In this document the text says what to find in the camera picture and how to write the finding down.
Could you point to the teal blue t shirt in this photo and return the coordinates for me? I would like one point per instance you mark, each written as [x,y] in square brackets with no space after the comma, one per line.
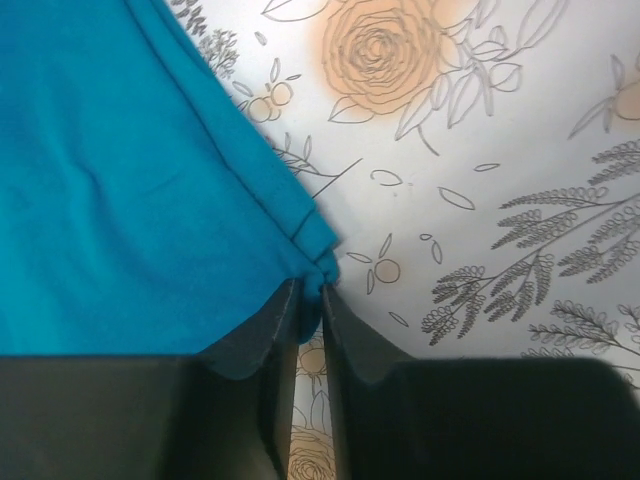
[141,212]

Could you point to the floral patterned table mat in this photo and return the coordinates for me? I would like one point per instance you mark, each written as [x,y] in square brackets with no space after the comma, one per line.
[479,161]

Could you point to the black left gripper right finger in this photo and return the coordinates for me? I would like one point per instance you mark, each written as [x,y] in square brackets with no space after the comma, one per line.
[397,417]

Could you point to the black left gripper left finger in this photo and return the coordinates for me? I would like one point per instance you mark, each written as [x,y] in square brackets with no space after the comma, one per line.
[223,413]

